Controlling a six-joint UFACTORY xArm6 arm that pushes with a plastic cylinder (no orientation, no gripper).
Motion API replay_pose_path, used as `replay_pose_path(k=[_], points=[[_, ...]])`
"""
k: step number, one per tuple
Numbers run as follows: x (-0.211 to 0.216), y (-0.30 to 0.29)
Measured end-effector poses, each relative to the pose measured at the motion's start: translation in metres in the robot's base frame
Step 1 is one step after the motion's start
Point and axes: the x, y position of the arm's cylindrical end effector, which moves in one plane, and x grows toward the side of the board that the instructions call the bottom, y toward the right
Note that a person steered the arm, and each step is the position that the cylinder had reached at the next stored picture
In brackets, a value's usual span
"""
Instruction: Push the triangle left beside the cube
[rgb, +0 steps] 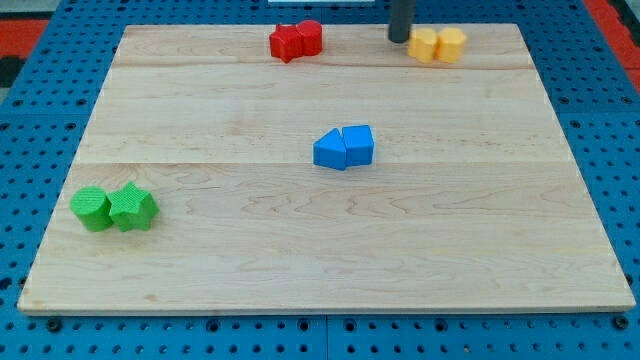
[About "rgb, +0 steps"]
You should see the wooden board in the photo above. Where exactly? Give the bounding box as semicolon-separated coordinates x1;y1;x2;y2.
18;24;636;316

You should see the blue cube block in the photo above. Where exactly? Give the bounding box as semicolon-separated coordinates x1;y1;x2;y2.
342;125;374;167

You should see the green star block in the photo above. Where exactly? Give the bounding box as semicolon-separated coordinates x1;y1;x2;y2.
107;181;159;232

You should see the yellow pentagon block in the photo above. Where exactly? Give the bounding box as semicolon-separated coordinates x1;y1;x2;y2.
407;27;438;63

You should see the red cylinder block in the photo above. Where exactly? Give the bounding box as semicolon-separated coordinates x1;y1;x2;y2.
296;20;323;56

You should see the green cylinder block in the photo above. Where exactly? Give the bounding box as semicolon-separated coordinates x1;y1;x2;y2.
70;186;113;232

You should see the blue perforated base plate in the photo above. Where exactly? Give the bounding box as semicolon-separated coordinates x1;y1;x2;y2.
1;1;639;359

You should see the blue triangle block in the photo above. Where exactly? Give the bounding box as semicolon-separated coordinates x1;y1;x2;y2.
313;128;347;171

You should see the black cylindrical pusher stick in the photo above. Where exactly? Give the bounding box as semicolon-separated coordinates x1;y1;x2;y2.
387;0;416;44

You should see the yellow hexagon block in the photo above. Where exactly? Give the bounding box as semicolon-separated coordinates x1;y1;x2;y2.
436;27;467;63

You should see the red star block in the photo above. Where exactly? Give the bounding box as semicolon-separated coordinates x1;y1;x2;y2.
269;24;304;63

